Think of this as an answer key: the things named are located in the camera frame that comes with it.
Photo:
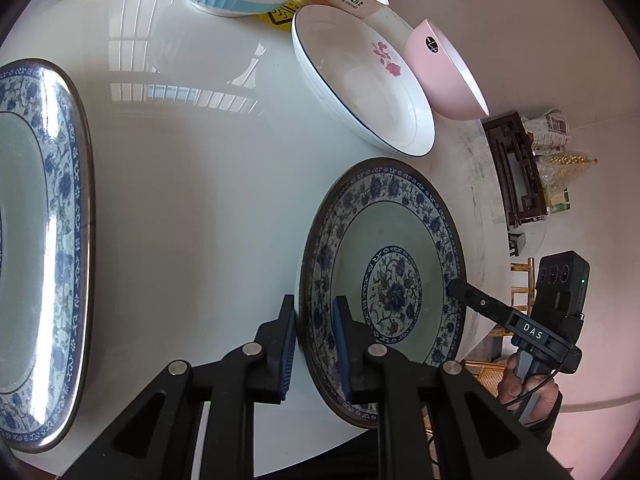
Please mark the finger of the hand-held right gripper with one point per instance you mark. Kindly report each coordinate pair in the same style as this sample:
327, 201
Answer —
480, 302

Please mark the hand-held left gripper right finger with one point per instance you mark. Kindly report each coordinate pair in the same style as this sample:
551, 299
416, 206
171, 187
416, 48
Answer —
342, 352

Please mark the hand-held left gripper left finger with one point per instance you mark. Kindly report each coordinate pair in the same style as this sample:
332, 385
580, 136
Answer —
287, 347

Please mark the round blue floral plate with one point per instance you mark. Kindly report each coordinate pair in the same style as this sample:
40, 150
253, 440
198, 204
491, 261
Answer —
400, 220

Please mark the white plate with pink roses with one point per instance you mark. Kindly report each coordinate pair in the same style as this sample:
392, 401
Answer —
350, 75

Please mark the oval blue floral platter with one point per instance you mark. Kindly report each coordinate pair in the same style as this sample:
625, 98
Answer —
20, 210

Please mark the person's right forearm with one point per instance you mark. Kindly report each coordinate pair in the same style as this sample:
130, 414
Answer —
547, 430

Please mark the person's right hand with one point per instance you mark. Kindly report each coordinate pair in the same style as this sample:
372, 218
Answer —
509, 385

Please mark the bamboo chair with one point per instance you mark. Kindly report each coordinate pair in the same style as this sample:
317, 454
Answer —
522, 300

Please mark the small dark wooden stool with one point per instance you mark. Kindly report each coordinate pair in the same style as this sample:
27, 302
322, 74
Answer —
516, 242

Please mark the yellow plastic bag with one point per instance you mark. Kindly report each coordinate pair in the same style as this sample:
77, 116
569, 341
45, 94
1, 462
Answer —
560, 180

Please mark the dark wooden rack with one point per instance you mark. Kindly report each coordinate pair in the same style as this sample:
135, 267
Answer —
515, 170

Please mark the bundle of newspapers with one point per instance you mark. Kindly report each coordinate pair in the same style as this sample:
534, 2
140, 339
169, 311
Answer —
550, 130

